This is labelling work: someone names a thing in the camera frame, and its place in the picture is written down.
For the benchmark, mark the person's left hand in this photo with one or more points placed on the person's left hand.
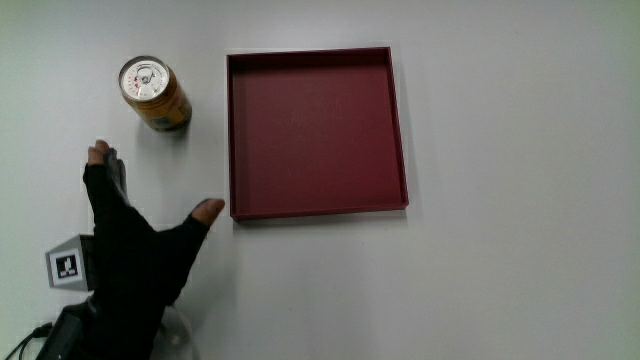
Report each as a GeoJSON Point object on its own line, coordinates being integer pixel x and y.
{"type": "Point", "coordinates": [130, 250]}

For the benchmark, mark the golden red bull can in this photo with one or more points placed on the golden red bull can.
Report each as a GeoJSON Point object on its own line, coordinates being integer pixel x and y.
{"type": "Point", "coordinates": [160, 100]}

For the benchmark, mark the person's left forearm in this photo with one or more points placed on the person's left forearm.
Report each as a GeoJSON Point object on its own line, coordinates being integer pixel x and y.
{"type": "Point", "coordinates": [125, 337]}

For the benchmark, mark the white desk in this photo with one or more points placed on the white desk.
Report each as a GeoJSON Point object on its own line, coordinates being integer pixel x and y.
{"type": "Point", "coordinates": [500, 150]}

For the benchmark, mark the black wrist tracker box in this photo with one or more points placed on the black wrist tracker box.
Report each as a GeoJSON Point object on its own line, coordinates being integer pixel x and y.
{"type": "Point", "coordinates": [62, 335]}

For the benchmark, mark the dark red square tray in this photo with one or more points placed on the dark red square tray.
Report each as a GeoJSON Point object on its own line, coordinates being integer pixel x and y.
{"type": "Point", "coordinates": [315, 135]}

